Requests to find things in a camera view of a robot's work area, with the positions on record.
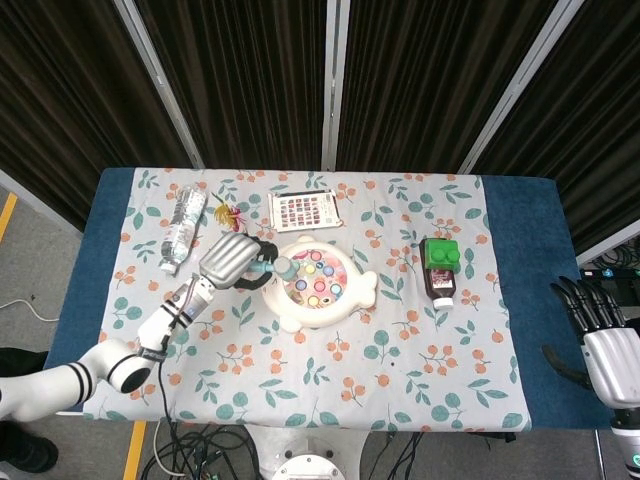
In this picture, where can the green toy building block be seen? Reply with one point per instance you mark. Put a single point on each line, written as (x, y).
(442, 256)

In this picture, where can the brown bottle white cap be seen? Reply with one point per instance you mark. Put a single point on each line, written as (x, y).
(441, 287)

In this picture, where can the teal toy hammer grey head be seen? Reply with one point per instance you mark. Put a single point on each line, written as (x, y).
(286, 269)

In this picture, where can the silver metal partition post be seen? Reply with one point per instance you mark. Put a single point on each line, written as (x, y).
(520, 85)
(155, 75)
(334, 75)

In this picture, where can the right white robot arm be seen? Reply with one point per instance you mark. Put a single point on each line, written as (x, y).
(627, 440)

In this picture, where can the yellow pink feather shuttlecock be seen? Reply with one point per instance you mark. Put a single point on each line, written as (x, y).
(227, 215)

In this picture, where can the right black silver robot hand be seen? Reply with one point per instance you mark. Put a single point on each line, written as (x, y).
(615, 360)

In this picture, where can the clear plastic water bottle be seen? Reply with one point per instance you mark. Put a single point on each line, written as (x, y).
(181, 227)

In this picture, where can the black power strip green lights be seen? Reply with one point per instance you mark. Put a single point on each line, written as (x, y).
(612, 273)

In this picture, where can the blue table cover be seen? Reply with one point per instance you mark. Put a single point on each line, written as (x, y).
(530, 240)

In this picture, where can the black shoe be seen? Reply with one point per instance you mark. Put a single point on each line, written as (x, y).
(25, 452)

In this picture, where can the white whack-a-mole toy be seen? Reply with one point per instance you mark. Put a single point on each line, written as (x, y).
(310, 312)

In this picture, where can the floral fruit print tablecloth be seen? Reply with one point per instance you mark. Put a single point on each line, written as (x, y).
(350, 370)

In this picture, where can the dark curtain partition panel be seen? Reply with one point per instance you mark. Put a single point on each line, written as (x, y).
(235, 75)
(425, 75)
(60, 100)
(590, 125)

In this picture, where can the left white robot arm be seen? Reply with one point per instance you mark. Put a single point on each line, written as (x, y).
(100, 370)

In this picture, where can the sticker sheet packet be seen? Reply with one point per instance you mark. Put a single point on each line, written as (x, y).
(305, 210)

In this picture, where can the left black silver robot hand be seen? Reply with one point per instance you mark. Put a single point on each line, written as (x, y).
(225, 260)

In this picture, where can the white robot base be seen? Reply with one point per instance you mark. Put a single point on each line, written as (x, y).
(310, 460)

